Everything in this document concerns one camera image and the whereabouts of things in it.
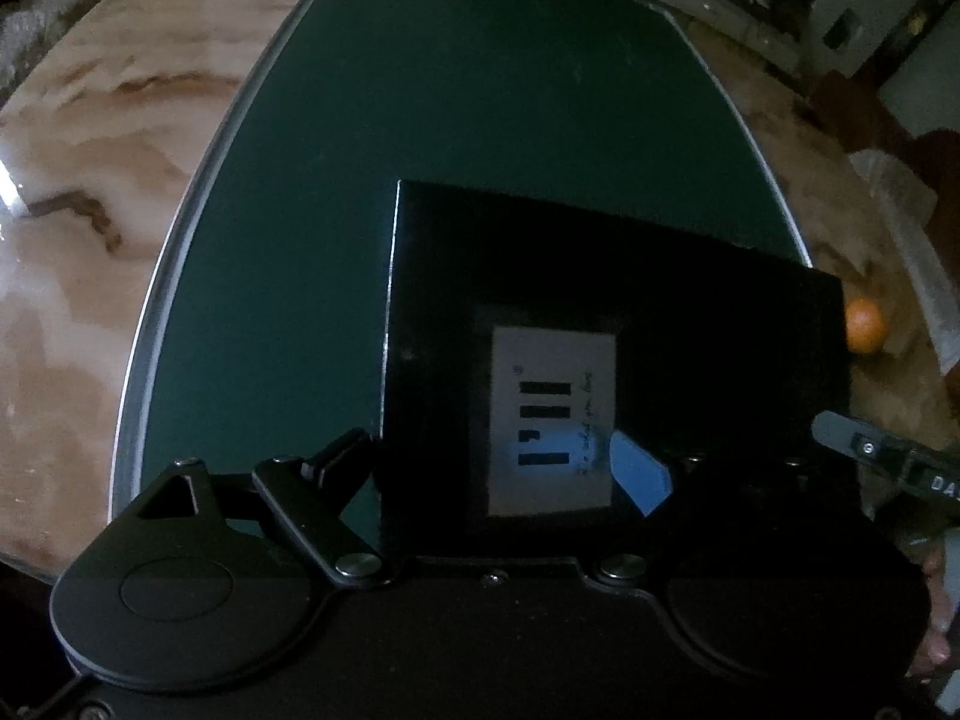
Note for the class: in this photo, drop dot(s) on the person's hand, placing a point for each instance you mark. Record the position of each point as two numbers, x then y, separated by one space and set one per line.
935 650

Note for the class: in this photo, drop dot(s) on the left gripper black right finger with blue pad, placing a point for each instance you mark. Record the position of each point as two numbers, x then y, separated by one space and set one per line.
673 520

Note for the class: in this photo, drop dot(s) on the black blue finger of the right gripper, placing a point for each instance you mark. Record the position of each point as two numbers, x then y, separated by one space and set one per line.
913 467

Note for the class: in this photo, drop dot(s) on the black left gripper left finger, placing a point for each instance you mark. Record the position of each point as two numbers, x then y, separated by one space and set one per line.
305 499

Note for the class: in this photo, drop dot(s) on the orange fruit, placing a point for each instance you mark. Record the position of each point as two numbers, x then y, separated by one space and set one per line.
866 327

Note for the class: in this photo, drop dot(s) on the black box lid with label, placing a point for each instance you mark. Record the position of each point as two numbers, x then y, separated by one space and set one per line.
525 335

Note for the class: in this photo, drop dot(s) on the dark green desk mat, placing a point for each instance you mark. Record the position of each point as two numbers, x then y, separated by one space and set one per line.
263 329

